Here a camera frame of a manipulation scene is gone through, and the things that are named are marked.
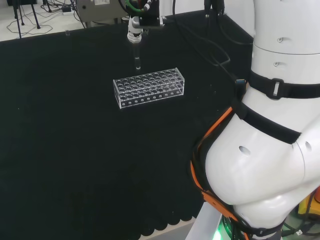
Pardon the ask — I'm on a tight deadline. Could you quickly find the clear glass test tube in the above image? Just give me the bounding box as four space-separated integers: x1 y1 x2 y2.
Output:
133 40 142 71

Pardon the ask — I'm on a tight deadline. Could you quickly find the clear plastic test tube rack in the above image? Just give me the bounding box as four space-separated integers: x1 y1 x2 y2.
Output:
112 67 186 110

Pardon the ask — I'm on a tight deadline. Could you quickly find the grey metal equipment box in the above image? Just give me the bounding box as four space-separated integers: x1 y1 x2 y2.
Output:
75 0 131 25

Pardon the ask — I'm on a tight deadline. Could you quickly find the black bench cloth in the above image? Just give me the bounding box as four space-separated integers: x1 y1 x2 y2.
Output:
0 9 255 237

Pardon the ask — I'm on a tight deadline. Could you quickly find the black tripod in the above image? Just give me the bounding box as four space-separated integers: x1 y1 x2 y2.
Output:
11 0 41 39

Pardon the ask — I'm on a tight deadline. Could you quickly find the green cable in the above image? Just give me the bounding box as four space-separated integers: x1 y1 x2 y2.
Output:
124 0 146 14

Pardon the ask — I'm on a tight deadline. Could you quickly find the orange cable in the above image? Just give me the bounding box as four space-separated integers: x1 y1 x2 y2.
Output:
190 105 251 240

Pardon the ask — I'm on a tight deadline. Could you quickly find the yellow stop button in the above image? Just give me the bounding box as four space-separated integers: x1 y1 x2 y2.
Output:
296 188 320 219

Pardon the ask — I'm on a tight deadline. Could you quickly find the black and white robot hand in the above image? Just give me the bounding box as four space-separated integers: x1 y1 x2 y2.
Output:
118 0 166 44

